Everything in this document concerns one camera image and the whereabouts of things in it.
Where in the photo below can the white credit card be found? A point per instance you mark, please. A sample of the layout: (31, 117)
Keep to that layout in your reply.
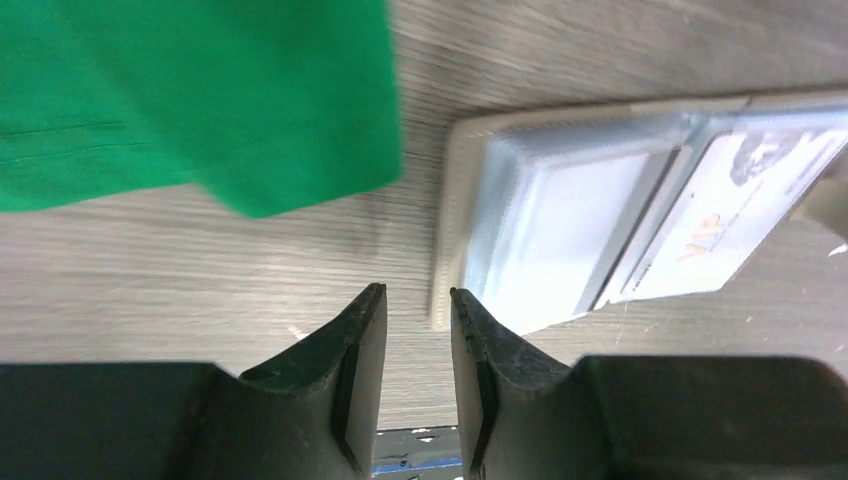
(746, 181)

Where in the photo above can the grey card holder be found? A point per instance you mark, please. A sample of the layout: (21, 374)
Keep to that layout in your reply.
(546, 214)

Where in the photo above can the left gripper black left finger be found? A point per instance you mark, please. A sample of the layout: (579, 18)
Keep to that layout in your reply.
(310, 412)

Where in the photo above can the green cloth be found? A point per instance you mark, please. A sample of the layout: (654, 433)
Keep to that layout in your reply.
(270, 106)

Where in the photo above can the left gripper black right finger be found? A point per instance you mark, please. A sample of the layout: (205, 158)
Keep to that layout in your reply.
(524, 415)

